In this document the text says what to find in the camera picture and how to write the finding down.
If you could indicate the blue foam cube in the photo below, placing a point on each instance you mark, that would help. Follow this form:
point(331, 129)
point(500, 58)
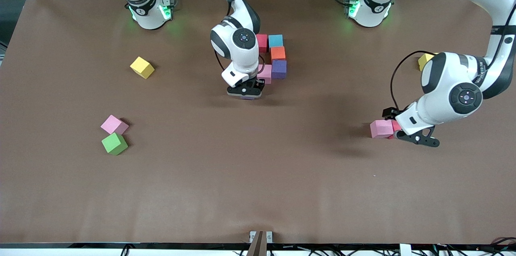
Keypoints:
point(276, 40)

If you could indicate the pink foam cube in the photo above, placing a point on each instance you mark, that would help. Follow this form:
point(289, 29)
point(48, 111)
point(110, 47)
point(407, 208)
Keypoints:
point(265, 74)
point(114, 125)
point(381, 128)

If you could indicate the green foam cube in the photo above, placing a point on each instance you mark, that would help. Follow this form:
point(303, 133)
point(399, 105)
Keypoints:
point(114, 144)

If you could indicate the red foam cube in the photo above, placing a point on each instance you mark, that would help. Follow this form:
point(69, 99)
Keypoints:
point(262, 42)
point(395, 127)

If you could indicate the white label tag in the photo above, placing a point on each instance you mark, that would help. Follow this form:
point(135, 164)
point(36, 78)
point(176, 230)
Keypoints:
point(405, 250)

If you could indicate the metal bracket with pole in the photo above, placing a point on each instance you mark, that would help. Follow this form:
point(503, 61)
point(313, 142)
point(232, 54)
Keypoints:
point(258, 244)

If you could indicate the orange foam cube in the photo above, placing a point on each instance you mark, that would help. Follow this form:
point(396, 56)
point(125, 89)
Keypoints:
point(278, 53)

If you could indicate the yellow foam cube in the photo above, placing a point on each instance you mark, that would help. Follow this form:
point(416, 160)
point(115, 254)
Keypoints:
point(142, 67)
point(424, 61)

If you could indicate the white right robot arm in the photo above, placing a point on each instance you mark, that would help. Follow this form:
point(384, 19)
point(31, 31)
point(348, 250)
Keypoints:
point(242, 38)

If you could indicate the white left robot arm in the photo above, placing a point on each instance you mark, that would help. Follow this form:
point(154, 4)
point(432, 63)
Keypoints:
point(465, 96)

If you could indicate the brown table mat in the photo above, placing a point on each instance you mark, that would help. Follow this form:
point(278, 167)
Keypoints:
point(258, 191)

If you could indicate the purple foam cube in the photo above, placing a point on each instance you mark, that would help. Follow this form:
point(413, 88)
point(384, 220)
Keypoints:
point(250, 98)
point(279, 69)

